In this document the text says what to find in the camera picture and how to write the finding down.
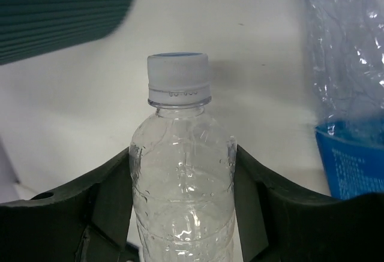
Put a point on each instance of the dark green plastic bin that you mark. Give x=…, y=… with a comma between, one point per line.
x=34, y=27

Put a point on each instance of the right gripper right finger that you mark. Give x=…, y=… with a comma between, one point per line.
x=279, y=220

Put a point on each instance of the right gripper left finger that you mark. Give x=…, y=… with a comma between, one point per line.
x=86, y=219

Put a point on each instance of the clear slim bottle white cap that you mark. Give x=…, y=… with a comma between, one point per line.
x=182, y=164

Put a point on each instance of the crushed bottle blue label blue cap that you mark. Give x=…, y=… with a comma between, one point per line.
x=345, y=56

